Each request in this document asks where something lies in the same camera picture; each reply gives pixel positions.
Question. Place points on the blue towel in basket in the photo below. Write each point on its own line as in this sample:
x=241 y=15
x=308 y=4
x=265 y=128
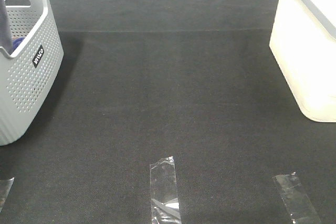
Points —
x=17 y=42

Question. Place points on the centre clear tape strip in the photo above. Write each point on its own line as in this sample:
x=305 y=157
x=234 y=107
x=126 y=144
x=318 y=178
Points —
x=163 y=192

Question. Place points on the dark grey towel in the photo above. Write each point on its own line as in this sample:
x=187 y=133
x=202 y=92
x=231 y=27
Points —
x=6 y=35

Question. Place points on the clear tape strip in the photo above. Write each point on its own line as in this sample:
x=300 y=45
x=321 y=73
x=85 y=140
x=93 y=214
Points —
x=295 y=199
x=163 y=192
x=5 y=187

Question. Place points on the grey perforated laundry basket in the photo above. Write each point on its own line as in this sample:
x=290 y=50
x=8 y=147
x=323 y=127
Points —
x=28 y=73

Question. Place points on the right clear tape strip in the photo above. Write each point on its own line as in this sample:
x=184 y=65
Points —
x=295 y=199

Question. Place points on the black felt table mat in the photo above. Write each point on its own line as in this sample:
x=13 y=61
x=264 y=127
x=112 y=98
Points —
x=146 y=79

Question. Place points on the left clear tape strip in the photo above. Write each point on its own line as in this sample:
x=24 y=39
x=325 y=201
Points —
x=5 y=187

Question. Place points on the white plastic storage bin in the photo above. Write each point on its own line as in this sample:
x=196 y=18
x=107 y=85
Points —
x=303 y=44

